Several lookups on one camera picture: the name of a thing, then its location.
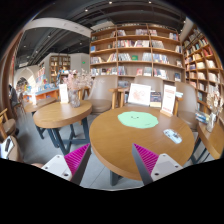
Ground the white picture sign card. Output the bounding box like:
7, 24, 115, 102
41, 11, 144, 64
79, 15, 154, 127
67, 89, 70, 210
128, 83, 151, 106

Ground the beige chair left back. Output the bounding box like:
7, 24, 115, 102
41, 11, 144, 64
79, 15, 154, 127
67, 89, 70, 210
87, 75, 118, 114

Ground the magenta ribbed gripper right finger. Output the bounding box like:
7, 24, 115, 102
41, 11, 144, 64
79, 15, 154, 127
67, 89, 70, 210
131, 143, 184, 186

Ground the small round table far left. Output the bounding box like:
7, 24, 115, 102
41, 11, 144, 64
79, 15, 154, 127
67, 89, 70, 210
23, 96, 57, 140

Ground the distant wooden bookshelf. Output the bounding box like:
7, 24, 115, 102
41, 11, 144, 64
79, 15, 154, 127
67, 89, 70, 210
37, 53, 72, 84

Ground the vase with flowers right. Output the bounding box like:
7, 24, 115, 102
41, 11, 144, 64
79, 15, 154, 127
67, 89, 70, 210
206, 85, 224, 132

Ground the white sign on left table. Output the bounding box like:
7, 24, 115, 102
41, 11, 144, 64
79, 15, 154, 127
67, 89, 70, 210
59, 84, 69, 103

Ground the green round mouse pad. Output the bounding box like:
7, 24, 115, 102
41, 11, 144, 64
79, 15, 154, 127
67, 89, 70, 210
118, 111, 158, 129

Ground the beige chair right back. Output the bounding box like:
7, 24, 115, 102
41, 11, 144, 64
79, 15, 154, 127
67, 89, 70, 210
175, 82, 198, 131

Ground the beige chair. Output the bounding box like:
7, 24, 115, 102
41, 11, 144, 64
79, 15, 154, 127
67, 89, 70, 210
126, 76, 163, 106
175, 82, 198, 131
87, 75, 118, 114

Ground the beige chair middle back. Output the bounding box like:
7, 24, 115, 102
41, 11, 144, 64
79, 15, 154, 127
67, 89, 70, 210
126, 76, 163, 106

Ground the glass vase with dried flowers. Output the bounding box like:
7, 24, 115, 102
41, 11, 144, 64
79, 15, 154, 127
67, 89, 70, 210
63, 70, 93, 108

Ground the orange blue display counter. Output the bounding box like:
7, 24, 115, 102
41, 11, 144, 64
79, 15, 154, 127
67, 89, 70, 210
24, 87, 61, 103

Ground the white menu sign stand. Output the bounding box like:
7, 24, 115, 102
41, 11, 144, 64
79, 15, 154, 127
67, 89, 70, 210
160, 85, 176, 117

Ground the wooden bookshelf right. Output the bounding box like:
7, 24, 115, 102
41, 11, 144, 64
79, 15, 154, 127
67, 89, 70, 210
182, 25, 224, 112

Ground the round wooden table front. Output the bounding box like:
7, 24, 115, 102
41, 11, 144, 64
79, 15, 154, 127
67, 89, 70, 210
90, 106, 194, 186

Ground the large wooden bookshelf centre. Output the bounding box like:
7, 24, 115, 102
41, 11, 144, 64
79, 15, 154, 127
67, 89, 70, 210
90, 23, 185, 83

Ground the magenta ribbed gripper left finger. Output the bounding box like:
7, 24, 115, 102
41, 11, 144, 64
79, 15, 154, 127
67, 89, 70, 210
41, 143, 92, 186

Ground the round wooden table right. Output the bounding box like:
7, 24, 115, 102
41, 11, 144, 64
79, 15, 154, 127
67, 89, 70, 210
190, 122, 224, 164

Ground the dark small book card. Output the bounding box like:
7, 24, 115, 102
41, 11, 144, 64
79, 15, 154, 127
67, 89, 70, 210
150, 92, 161, 108

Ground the round wooden table left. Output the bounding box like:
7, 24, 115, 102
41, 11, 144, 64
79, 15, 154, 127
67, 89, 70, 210
33, 100, 92, 155

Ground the round wooden table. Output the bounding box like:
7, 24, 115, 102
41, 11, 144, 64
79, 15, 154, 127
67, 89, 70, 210
190, 122, 224, 164
33, 100, 92, 155
90, 106, 194, 186

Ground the wooden chair far left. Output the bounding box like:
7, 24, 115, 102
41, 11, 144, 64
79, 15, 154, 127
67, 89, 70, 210
0, 109, 16, 140

